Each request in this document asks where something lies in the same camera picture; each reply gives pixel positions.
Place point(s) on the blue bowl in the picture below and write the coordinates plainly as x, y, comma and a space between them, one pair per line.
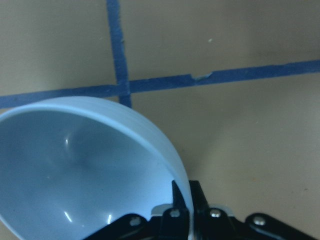
72, 165

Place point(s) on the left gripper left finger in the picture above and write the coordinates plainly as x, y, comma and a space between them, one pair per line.
172, 224

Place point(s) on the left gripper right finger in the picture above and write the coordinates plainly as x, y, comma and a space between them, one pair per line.
217, 223

